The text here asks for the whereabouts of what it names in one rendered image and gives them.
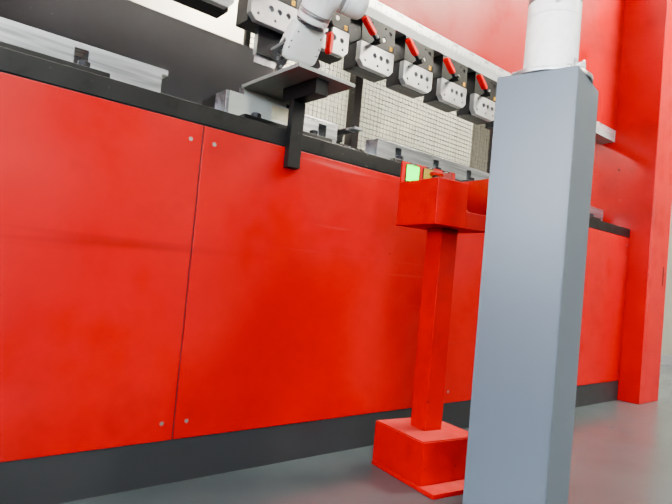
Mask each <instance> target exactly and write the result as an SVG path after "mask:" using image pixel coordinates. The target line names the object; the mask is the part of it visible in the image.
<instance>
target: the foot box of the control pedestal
mask: <svg viewBox="0 0 672 504"><path fill-rule="evenodd" d="M467 442H468V431H466V430H464V429H461V428H459V427H456V426H454V425H451V424H449V423H446V422H444V421H442V426H441V429H440V430H430V431H424V430H421V429H419V428H417V427H415V426H412V425H411V418H398V419H385V420H377V421H376V426H375V437H374V448H373V460H372V464H373V465H375V466H377V467H378V468H380V469H382V470H383V471H385V472H387V473H388V474H390V475H392V476H393V477H395V478H397V479H398V480H400V481H402V482H404V483H405V484H407V485H409V486H410V487H412V488H414V489H415V490H417V491H419V492H420V493H422V494H424V495H425V496H427V497H429V498H430V499H432V500H435V499H440V498H445V497H451V496H456V495H462V494H463V491H464V479H465V467H466V454H467Z"/></svg>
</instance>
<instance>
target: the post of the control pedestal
mask: <svg viewBox="0 0 672 504"><path fill-rule="evenodd" d="M457 236H458V231H457V230H453V229H447V228H428V229H427V240H426V251H425V263H424V275H423V286H422V298H421V309H420V321H419V333H418V344H417V356H416V367H415V379H414V391H413V402H412V414H411V425H412V426H415V427H417V428H419V429H421V430H424V431H430V430H440V429H441V426H442V414H443V402H444V390H445V378H446V367H447V355H448V343H449V331H450V319H451V307H452V295H453V283H454V271H455V259H456V248H457Z"/></svg>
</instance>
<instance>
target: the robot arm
mask: <svg viewBox="0 0 672 504"><path fill-rule="evenodd" d="M369 2H370V0H302V2H301V5H300V7H299V10H298V12H297V15H298V17H294V18H293V19H292V21H291V22H290V24H289V25H288V27H287V29H286V30H285V32H284V34H283V36H282V38H281V40H280V43H279V44H277V45H275V46H273V47H272V48H271V49H270V51H271V53H272V55H273V56H274V59H275V61H276V64H277V65H276V68H275V70H274V72H275V71H278V70H280V69H283V67H284V65H285V64H286V63H287V62H288V61H289V60H291V61H293V62H296V63H298V62H300V63H303V64H305V65H308V66H310V67H313V68H315V69H319V68H320V67H321V66H320V62H319V59H318V56H319V53H320V50H321V47H322V44H323V41H324V36H325V31H324V29H327V27H328V25H329V22H330V20H331V18H332V16H333V14H334V13H335V12H337V13H340V14H342V15H344V16H346V17H348V18H350V19H353V20H359V19H360V18H362V17H363V16H364V14H365V12H366V11H367V8H368V5H369ZM582 6H583V0H529V3H528V16H527V28H526V40H525V53H524V65H523V69H522V70H519V71H517V72H513V73H512V74H511V75H518V74H524V73H531V72H538V71H544V70H551V69H558V68H564V67H571V66H577V65H579V66H580V68H581V69H582V70H583V72H584V73H585V74H586V76H587V77H588V78H589V80H590V81H591V82H592V84H593V78H594V77H593V74H592V73H591V72H589V71H587V70H586V61H585V60H583V61H582V62H579V61H578V58H579V45H580V32H581V19H582ZM278 51H279V52H281V53H282V54H281V56H280V57H279V56H278ZM511 75H510V76H511Z"/></svg>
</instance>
